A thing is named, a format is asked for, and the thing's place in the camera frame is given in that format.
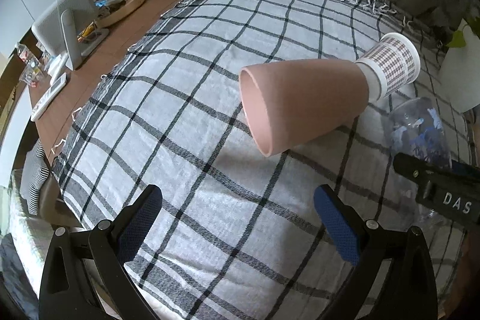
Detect clear printed plastic cup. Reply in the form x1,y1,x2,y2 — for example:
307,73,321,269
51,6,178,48
384,97,452,225

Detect plaid paper cup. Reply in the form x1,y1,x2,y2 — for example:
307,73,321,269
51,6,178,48
355,32,421,102

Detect pink plastic cup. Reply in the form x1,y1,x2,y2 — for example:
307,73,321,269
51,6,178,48
239,59,368,157

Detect green plant white pot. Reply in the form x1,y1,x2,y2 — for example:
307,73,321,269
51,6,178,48
439,18,479,113

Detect white star cushion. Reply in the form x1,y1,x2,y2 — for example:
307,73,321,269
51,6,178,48
19,140,50,216

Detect black white checkered tablecloth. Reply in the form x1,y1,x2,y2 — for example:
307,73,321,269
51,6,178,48
53,0,476,319

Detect white remote control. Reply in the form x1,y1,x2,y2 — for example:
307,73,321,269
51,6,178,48
30,72,68,122

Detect clutter of small items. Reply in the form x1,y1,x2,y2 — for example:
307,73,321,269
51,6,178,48
16,42,51,88

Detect white mini projector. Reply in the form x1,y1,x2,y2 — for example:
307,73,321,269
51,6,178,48
32,0,109,71

